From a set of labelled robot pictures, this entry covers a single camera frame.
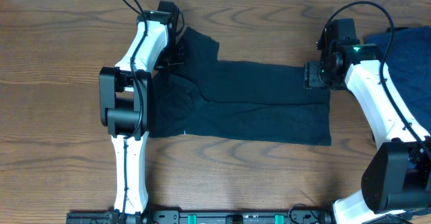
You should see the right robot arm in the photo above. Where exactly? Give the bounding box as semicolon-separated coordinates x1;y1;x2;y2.
304;31;430;223

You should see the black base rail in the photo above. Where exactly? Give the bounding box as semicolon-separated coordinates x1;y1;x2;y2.
66;208;335;224

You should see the blue garment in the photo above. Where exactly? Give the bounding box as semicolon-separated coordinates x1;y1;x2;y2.
365;26;431;134

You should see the dark teal t-shirt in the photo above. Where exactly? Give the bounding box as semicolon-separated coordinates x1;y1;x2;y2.
150;28;331;146

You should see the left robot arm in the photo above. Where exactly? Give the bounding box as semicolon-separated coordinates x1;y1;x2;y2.
99;9;184;223

